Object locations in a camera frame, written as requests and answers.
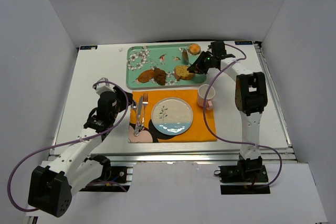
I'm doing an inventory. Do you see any metal cake server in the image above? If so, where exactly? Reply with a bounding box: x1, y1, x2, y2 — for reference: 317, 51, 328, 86
182, 49, 191, 66

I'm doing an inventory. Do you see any small round bun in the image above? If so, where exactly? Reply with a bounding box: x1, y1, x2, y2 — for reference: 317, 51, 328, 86
188, 44, 201, 55

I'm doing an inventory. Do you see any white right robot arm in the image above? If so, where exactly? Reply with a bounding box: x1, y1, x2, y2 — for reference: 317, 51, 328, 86
187, 40, 268, 181

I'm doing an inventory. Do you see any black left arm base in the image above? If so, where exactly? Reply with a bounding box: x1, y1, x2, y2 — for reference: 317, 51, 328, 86
80, 154, 130, 193

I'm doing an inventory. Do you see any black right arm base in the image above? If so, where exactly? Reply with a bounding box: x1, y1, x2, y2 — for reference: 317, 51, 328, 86
214, 157, 270, 195

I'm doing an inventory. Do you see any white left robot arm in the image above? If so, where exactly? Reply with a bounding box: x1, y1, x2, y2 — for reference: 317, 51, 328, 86
28, 78, 133, 217

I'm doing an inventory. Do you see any sliced bread loaf piece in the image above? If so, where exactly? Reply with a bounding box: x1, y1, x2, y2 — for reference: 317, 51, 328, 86
174, 65, 195, 81

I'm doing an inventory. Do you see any silver fork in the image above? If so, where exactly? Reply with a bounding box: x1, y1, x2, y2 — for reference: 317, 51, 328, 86
141, 93, 149, 130

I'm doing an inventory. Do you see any brown croissant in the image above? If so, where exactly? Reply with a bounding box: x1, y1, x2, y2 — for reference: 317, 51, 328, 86
137, 69, 154, 83

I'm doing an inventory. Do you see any pink mug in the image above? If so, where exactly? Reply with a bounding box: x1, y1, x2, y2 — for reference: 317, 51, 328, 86
197, 84, 216, 110

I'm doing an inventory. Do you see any right blue table label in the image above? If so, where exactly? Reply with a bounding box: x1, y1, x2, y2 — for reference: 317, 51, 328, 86
234, 40, 253, 46

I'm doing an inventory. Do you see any blue table label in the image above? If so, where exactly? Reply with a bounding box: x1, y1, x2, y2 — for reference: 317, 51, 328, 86
79, 45, 98, 50
234, 40, 253, 46

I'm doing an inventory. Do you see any silver spoon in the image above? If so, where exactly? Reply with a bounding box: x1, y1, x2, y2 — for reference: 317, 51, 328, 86
131, 100, 139, 137

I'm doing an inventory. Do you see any orange cartoon placemat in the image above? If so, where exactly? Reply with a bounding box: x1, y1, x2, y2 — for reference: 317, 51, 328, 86
129, 89, 217, 143

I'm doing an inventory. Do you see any green floral tray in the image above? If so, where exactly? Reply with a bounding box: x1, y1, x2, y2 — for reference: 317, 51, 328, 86
126, 42, 206, 90

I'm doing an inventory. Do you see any dark chocolate pastry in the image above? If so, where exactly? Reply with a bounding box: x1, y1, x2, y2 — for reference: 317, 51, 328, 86
153, 68, 166, 86

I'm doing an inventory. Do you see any silver knife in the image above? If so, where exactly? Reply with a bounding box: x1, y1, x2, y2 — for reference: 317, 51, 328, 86
134, 96, 143, 136

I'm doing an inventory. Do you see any ceramic plate with plant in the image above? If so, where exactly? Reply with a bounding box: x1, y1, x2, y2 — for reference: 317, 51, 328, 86
151, 97, 194, 136

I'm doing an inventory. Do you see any left blue table label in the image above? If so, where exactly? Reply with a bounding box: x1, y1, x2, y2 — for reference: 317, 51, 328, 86
79, 45, 98, 50

